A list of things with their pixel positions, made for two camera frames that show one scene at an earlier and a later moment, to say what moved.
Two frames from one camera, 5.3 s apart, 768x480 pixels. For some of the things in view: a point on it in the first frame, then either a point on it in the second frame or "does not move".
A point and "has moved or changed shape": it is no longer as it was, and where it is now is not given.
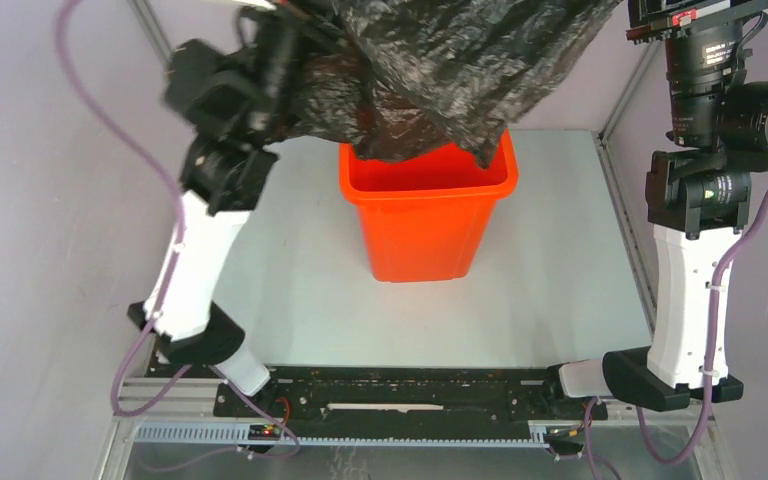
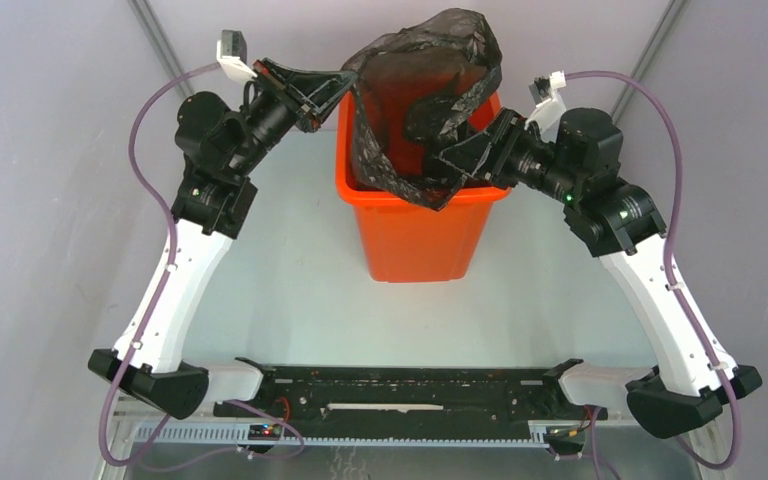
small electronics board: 264,432 does not move
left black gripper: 273,14 -> 308,96
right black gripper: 654,20 -> 488,153
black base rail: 351,396 does not move
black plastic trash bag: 400,78 has moved or changed shape
